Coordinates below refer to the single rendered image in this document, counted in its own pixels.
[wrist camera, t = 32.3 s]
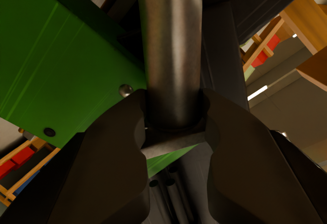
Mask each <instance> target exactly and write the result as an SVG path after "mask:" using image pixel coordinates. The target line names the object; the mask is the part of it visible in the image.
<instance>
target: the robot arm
mask: <svg viewBox="0 0 327 224"><path fill-rule="evenodd" d="M199 114H201V116H202V117H203V118H204V120H205V121H206V128H205V137H204V139H205V141H206V142H207V143H208V144H209V146H210V147H211V149H212V151H213V154H212V155H211V159H210V166H209V172H208V179H207V199H208V210H209V213H210V215H211V216H212V218H213V219H214V220H216V221H217V222H218V223H219V224H327V172H326V171H324V170H323V169H322V168H321V167H320V166H319V165H318V164H316V163H315V162H314V161H313V160H312V159H311V158H309V157H308V156H307V155H306V154H305V153H304V152H303V151H301V150H300V149H299V148H298V147H297V146H296V145H295V144H294V143H293V142H292V141H290V140H289V139H288V138H287V137H286V136H285V135H284V134H282V133H281V132H280V131H279V130H270V129H269V128H268V127H267V126H265V125H264V124H263V123H262V122H261V121H260V120H259V119H258V118H256V117H255V116H254V115H253V114H251V113H250V112H249V111H247V110H246V109H244V108H243V107H241V106H240V105H238V104H236V103H235V102H233V101H231V100H229V99H228V98H226V97H224V96H222V95H220V94H219V93H217V92H215V91H214V90H212V89H210V88H201V89H200V101H199ZM147 115H149V107H148V95H147V90H145V89H137V90H136V91H134V92H133V93H131V94H130V95H128V96H127V97H125V98H124V99H123V100H121V101H120V102H118V103H117V104H115V105H114V106H112V107H111V108H109V109H108V110H107V111H105V112H104V113H103V114H102V115H100V116H99V117H98V118H97V119H96V120H95V121H94V122H93V123H92V124H91V125H90V126H89V127H88V128H87V129H86V130H85V131H84V132H77V133H76V134H75V135H74V136H73V137H72V138H71V139H70V140H69V142H68V143H67V144H66V145H65V146H64V147H63V148H62V149H61V150H60V151H59V152H58V153H57V154H56V155H55V156H54V157H53V158H52V159H51V160H50V162H49V163H48V164H47V165H46V166H45V167H44V168H43V169H42V170H41V171H40V172H39V173H38V174H37V175H36V176H35V177H34V178H33V179H32V180H31V182H30V183H29V184H28V185H27V186H26V187H25V188H24V189H23V190H22V191H21V192H20V193H19V195H18V196H17V197H16V198H15V199H14V200H13V201H12V202H11V204H10V205H9V206H8V207H7V209H6V210H5V211H4V213H3V214H2V215H1V217H0V224H141V223H142V222H143V221H144V220H145V219H146V218H147V217H148V215H149V212H150V194H149V180H148V171H147V162H146V156H145V155H144V154H143V153H142V152H141V151H140V149H141V147H142V145H143V143H144V142H145V140H146V136H145V123H144V119H145V118H146V116H147Z"/></svg>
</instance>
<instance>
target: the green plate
mask: <svg viewBox="0 0 327 224"><path fill-rule="evenodd" d="M125 32H126V30H124V29H123V28H122V27H121V26H120V25H119V24H118V23H116V22H115V21H114V20H113V19H112V18H111V17H109V16H108V15H107V14H106V13H105V12H104V11H103V10H101V9H100V8H99V7H98V6H97V5H96V4H95V3H93V2H92V1H91V0H0V117H1V118H2V119H4V120H6V121H8V122H10V123H12V124H14V125H16V126H18V127H20V128H21V129H23V130H25V131H27V132H29V133H31V134H33V135H35V136H37V137H38V138H40V139H42V140H44V141H46V142H48V143H50V144H52V145H54V146H56V147H57V148H59V149H62V148H63V147H64V146H65V145H66V144H67V143H68V142H69V140H70V139H71V138H72V137H73V136H74V135H75V134H76V133H77V132H84V131H85V130H86V129H87V128H88V127H89V126H90V125H91V124H92V123H93V122H94V121H95V120H96V119H97V118H98V117H99V116H100V115H102V114H103V113H104V112H105V111H107V110H108V109H109V108H111V107H112V106H114V105H115V104H117V103H118V102H120V101H121V100H123V99H124V98H125V97H122V96H121V95H120V94H119V91H118V90H119V87H120V86H121V85H123V84H127V85H130V86H131V87H132V88H133V92H134V91H136V90H137V89H145V90H147V88H146V77H145V64H143V63H142V62H141V61H140V60H139V59H138V58H137V57H135V56H134V55H133V54H132V53H131V52H129V51H128V50H127V49H126V48H125V47H123V46H122V45H121V44H120V43H119V42H118V41H117V40H116V39H117V35H119V34H122V33H125ZM197 145H198V144H197ZM197 145H193V146H190V147H187V148H183V149H180V150H176V151H173V152H170V153H166V154H163V155H160V156H156V157H153V158H150V159H147V160H146V162H147V171H148V179H149V178H151V177H152V176H154V175H155V174H157V173H158V172H159V171H161V170H162V169H164V168H165V167H167V166H168V165H170V164H171V163H173V162H174V161H176V160H177V159H178V158H180V157H181V156H183V155H184V154H186V153H187V152H189V151H190V150H191V149H193V148H194V147H195V146H197Z"/></svg>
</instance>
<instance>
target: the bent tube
mask: <svg viewBox="0 0 327 224"><path fill-rule="evenodd" d="M138 3H139V11H140V22H141V32H142V42H143V53H144V63H145V77H146V88H147V95H148V107H149V115H147V116H146V118H145V119H144V123H145V136H146V140H145V142H144V143H143V145H142V147H141V149H140V151H141V152H142V153H143V154H144V155H145V156H146V159H150V158H153V157H156V156H160V155H163V154H166V153H170V152H173V151H176V150H180V149H183V148H187V147H190V146H193V145H197V144H200V143H203V142H206V141H205V139H204V137H205V128H206V121H205V120H204V118H203V117H202V116H201V114H199V101H200V58H201V27H202V0H138Z"/></svg>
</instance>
